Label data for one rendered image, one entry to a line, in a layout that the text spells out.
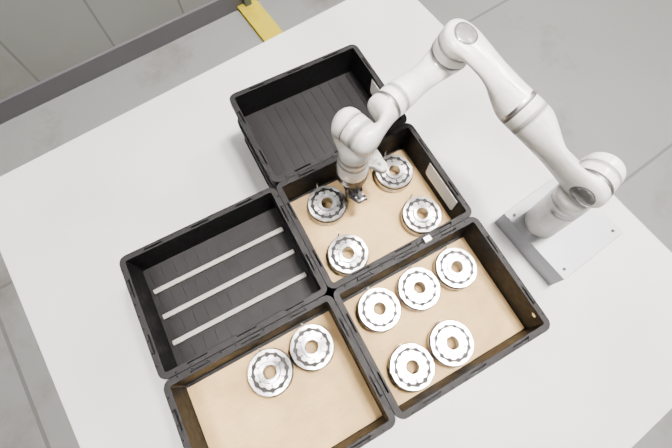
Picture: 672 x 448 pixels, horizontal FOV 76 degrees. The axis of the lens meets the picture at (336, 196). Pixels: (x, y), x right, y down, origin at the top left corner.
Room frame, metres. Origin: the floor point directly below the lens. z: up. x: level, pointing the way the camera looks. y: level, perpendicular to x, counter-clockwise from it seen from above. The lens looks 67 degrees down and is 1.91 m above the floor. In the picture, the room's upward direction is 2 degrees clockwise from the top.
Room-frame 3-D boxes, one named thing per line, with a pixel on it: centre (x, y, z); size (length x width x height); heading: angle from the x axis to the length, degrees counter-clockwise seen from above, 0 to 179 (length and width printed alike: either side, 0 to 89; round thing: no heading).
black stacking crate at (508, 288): (0.14, -0.24, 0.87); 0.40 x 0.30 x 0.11; 120
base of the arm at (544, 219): (0.41, -0.57, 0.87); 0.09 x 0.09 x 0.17; 37
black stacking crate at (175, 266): (0.20, 0.25, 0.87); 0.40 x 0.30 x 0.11; 120
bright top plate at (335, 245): (0.28, -0.03, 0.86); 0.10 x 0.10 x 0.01
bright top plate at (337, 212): (0.42, 0.02, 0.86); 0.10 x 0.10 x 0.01
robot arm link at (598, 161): (0.41, -0.57, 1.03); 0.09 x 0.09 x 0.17; 48
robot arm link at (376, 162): (0.46, -0.05, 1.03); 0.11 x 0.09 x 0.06; 120
